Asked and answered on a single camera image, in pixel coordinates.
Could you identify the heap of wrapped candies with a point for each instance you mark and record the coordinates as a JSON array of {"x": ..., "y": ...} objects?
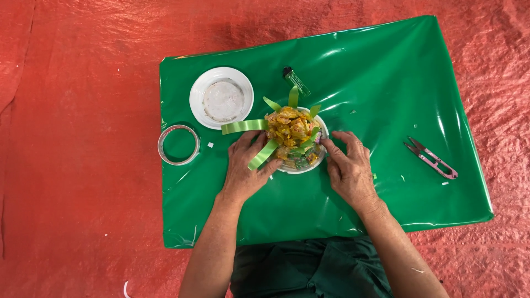
[{"x": 292, "y": 126}]

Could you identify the long light green ribbon strip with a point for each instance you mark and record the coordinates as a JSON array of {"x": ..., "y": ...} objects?
[{"x": 244, "y": 126}]

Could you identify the person's left hand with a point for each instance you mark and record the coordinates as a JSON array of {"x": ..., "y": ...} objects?
[{"x": 242, "y": 174}]

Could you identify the person's dark green trousers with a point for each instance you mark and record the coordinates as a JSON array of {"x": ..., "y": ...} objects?
[{"x": 310, "y": 269}]

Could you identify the green glossy wrapping sheet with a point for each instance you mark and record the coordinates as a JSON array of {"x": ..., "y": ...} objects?
[{"x": 393, "y": 82}]

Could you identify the person's right hand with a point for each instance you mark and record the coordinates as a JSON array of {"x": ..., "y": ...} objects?
[{"x": 352, "y": 174}]

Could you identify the pink thread snips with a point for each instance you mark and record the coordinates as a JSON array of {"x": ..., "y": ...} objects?
[{"x": 434, "y": 160}]

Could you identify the clear tape roll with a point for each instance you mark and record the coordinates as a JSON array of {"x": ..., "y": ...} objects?
[{"x": 160, "y": 151}]

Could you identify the empty white plastic plate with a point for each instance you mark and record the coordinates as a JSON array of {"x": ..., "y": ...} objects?
[{"x": 196, "y": 99}]

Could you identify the green lighter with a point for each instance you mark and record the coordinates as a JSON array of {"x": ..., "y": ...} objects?
[{"x": 298, "y": 82}]

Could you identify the white round foam disc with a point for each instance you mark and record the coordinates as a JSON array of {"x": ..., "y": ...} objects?
[{"x": 223, "y": 100}]

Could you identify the white plate under candies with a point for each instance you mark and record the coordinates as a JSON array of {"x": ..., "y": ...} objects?
[{"x": 324, "y": 131}]

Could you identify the red woven floor mat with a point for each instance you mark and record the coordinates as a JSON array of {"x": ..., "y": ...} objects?
[{"x": 83, "y": 186}]

